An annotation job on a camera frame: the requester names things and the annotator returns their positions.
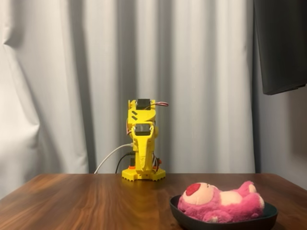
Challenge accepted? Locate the yellow hinged gripper finger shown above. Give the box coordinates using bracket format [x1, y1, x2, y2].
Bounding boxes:
[132, 125, 155, 172]

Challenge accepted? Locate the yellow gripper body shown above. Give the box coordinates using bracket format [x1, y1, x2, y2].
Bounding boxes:
[127, 121, 160, 142]

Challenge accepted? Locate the pink strawberry bear plush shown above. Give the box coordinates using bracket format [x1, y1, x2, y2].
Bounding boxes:
[177, 181, 265, 223]

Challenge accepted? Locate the yellow perforated robot base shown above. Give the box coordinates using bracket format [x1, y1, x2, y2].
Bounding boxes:
[121, 167, 166, 182]

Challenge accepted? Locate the orange black table clamp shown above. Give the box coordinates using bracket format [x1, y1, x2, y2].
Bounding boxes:
[124, 157, 163, 170]

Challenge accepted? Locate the pale grey curtain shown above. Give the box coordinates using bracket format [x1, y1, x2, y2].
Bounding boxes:
[0, 0, 307, 201]

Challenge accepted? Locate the dark teal square plate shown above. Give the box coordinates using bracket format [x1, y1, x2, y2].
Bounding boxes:
[169, 194, 278, 230]

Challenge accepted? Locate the black monitor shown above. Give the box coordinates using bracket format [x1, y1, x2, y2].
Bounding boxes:
[253, 0, 307, 96]

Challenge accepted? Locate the black power cable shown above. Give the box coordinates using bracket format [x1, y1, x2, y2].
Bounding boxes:
[115, 153, 135, 174]

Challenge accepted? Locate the white power cable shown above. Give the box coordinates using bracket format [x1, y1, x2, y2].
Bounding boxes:
[94, 143, 134, 174]

